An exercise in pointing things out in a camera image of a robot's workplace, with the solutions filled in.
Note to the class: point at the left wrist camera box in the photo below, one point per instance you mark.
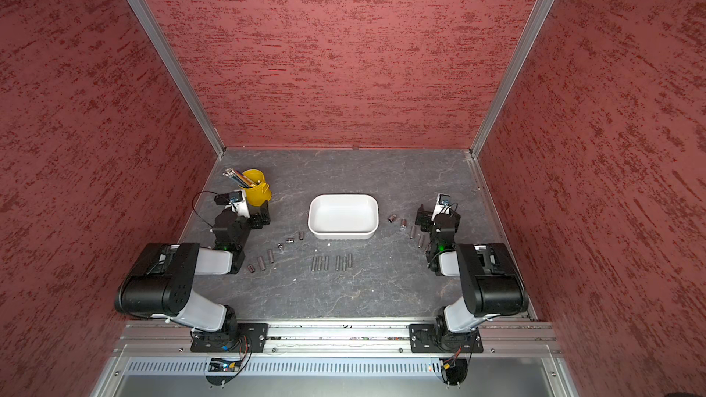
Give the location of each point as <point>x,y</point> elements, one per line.
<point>238,201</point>

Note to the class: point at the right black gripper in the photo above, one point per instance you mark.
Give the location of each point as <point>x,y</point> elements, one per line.
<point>425,217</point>

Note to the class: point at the left aluminium corner post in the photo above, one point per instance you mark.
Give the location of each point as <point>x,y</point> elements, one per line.
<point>148,21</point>

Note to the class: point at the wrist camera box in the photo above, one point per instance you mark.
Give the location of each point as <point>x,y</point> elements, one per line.
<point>442,203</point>
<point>238,201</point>

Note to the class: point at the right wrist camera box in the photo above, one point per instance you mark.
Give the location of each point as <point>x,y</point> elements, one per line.
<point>442,203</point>

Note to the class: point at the aluminium corner post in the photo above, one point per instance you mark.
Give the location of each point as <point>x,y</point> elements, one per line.
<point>528,37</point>
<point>148,21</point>

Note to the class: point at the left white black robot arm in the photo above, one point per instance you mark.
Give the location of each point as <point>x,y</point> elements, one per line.
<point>160,283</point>

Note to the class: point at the right aluminium corner post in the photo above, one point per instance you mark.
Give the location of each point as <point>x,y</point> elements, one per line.
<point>528,37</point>

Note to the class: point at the aluminium front rail frame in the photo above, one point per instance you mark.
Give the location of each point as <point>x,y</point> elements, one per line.
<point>336,357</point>

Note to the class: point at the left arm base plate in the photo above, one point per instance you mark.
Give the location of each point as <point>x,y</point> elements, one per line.
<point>247,337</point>

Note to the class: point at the black stapler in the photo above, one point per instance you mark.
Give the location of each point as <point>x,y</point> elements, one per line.
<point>222,199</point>

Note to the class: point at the yellow pencil cup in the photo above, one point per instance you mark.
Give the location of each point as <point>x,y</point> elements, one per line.
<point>259,191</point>

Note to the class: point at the white plastic storage box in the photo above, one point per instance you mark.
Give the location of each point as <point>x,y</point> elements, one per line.
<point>343,217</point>

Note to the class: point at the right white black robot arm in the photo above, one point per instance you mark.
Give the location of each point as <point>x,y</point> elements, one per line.
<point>491,286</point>

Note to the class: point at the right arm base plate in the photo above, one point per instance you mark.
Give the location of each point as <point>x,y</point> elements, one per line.
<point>426,338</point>

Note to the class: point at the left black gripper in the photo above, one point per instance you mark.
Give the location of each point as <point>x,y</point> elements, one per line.
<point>257,223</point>

